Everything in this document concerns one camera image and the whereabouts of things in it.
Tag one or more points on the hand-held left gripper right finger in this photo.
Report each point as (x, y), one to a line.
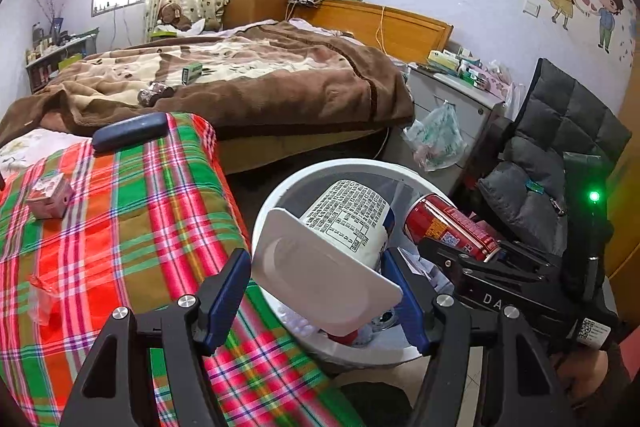
(406, 298)

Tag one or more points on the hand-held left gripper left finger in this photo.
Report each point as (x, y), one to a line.
(227, 302)

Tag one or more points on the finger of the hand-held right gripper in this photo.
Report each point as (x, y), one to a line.
(525, 253)
(445, 257)

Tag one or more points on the red cartoon drink can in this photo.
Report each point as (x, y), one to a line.
(440, 222)

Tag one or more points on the white yogurt cup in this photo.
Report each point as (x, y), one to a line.
(350, 217)

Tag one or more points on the white trash bin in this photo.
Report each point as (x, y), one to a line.
(292, 192)

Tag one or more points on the person's right forearm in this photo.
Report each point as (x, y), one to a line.
(620, 377)

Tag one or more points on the person's right hand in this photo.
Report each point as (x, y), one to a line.
(582, 374)

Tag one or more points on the small green packet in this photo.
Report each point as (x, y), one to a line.
(534, 187)

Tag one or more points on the plaid tablecloth table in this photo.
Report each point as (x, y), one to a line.
(150, 232)

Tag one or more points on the clear plastic bag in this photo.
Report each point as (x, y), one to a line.
(437, 137)

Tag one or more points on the grey padded chair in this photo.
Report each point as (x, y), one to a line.
(560, 122)

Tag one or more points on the white nightstand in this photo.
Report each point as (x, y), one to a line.
(450, 92)

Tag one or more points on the pink floral box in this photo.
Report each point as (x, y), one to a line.
(497, 82)

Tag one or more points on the clear plastic wrapper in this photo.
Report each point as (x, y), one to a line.
(42, 302)

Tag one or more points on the stack of medicine boxes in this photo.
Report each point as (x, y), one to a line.
(455, 64)

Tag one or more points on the dark blue glasses case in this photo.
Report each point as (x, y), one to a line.
(130, 133)

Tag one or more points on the small pink carton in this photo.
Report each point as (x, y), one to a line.
(50, 197)

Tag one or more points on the bed with brown blanket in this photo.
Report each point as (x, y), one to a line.
(300, 92)

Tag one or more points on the dark crumpled foil wrapper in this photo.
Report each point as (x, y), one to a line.
(155, 94)

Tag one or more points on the wooden headboard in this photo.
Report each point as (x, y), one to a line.
(400, 32)

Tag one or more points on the small green white box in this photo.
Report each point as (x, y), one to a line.
(192, 73)

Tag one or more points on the white floral sheet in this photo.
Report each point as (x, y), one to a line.
(25, 152)

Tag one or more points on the brown teddy bear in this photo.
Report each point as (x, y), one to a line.
(174, 16)

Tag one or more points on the cluttered white shelf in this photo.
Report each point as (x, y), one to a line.
(55, 62)

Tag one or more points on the dried branches in vase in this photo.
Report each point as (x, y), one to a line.
(55, 4)

